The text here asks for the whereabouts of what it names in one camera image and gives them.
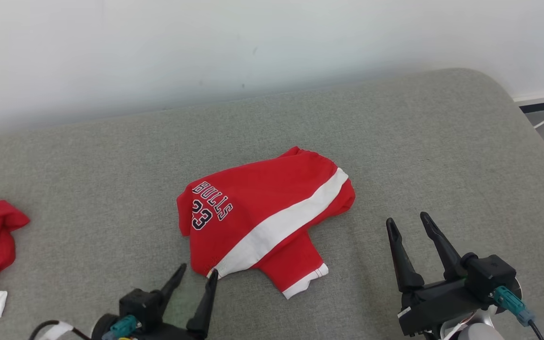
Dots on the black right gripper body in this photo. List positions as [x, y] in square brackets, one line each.
[437, 302]

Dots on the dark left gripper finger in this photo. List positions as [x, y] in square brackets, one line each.
[203, 307]
[173, 283]

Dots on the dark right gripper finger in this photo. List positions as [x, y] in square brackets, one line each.
[403, 259]
[444, 250]

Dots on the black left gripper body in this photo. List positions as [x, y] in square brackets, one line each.
[173, 333]

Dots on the red Bulls shorts white stripe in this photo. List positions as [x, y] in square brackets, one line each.
[262, 208]

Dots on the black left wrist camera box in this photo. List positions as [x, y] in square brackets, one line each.
[142, 304]

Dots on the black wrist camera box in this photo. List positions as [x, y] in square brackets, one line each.
[489, 276]
[142, 304]

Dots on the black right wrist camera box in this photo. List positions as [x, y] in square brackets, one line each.
[489, 276]

